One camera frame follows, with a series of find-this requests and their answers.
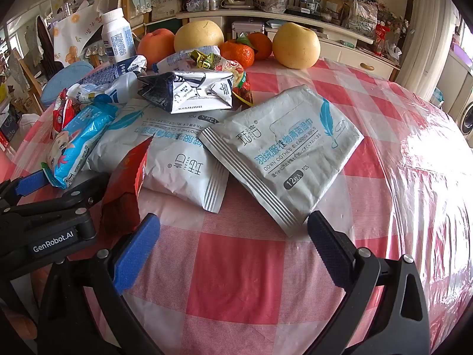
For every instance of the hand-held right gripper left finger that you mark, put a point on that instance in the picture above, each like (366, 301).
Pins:
(136, 255)

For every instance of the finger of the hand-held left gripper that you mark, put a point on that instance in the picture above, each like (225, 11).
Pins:
(26, 185)
(85, 190)

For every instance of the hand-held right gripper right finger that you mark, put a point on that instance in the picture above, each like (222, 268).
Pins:
(329, 251)

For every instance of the red snack packet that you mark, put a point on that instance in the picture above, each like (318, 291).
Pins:
(122, 192)

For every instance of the grey wet wipes packet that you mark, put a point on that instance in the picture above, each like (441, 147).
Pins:
(177, 162)
(295, 155)

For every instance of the crushed blue white milk carton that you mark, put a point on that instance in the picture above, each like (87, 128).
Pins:
(192, 88)

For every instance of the blue cartoon print packet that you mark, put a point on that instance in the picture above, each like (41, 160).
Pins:
(77, 137)

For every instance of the red white candy packet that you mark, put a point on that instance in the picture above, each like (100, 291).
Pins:
(59, 114)

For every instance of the red white checkered tablecloth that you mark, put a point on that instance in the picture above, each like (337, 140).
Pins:
(240, 259)

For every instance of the crushed white plastic bottle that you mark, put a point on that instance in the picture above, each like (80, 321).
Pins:
(107, 89)

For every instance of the flattened blue white carton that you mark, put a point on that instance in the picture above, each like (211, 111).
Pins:
(111, 68)

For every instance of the dark wooden chair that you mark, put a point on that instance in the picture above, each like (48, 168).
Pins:
(44, 44)

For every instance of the white orange print cloth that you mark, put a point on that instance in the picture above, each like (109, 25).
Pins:
(74, 40)

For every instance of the white bottle blue label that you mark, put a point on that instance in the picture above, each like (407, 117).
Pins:
(118, 40)

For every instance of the red orange apple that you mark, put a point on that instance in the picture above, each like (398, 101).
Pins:
(155, 48)

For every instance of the white blue crumpled wrapper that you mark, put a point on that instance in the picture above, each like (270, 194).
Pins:
(181, 58)

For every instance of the yellow green snack packet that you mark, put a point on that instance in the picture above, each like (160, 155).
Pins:
(229, 70)

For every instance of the washing machine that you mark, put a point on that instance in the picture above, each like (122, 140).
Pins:
(466, 118)

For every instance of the yellow pear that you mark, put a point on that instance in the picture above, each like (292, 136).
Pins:
(199, 35)
(295, 44)

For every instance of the white television cabinet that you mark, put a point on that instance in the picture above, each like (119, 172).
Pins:
(369, 59)

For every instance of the white printed box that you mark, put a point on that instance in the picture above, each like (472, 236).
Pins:
(162, 3)

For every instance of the tangerine with green leaf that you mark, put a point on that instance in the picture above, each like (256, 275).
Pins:
(236, 54)

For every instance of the orange tangerine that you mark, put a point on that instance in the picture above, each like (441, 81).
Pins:
(261, 46)

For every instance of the pack of small bottles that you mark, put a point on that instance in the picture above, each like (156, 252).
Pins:
(201, 3)

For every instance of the red packet on cabinet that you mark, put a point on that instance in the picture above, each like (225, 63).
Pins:
(382, 33)

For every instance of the pink storage box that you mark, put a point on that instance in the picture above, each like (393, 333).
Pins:
(247, 29)

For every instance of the beige curtain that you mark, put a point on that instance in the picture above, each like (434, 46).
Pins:
(425, 37)

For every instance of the white printed plastic bag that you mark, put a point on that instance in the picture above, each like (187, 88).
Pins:
(360, 13)

